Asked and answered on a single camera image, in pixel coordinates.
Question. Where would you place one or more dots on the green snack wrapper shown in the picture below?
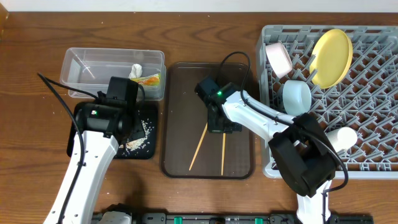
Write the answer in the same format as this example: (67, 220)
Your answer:
(151, 80)

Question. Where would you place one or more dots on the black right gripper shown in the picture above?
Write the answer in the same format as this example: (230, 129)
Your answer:
(212, 127)

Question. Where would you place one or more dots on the grey dishwasher rack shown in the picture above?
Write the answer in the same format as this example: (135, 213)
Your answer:
(365, 100)

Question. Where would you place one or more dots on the pink white bowl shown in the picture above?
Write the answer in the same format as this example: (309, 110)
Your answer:
(279, 59)

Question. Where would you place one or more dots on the yellow plate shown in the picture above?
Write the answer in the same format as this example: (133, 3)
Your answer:
(333, 54)

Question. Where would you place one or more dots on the black waste tray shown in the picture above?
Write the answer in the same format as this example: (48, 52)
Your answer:
(108, 129)

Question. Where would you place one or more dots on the light blue bowl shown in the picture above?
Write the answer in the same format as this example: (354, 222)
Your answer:
(296, 97)

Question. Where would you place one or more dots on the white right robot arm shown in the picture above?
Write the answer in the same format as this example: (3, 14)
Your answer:
(302, 152)

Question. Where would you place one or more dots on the white tissue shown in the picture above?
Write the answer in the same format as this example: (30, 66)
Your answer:
(136, 71)

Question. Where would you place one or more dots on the wooden chopstick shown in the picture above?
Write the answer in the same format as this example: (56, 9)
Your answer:
(198, 146)
(223, 153)

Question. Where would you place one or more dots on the rice and food scraps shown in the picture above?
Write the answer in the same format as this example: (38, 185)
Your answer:
(142, 148)

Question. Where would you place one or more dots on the pale green cup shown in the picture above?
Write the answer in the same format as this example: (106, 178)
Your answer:
(342, 139)

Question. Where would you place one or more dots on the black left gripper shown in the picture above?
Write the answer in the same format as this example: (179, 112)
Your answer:
(132, 133)

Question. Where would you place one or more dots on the clear plastic bin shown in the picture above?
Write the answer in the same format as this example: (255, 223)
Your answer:
(90, 69)

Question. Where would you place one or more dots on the dark brown serving tray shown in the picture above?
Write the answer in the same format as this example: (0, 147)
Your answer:
(185, 121)

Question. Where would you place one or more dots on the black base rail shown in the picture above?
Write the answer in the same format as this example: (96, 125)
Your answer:
(121, 213)

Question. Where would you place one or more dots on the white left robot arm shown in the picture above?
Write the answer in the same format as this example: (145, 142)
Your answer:
(79, 191)

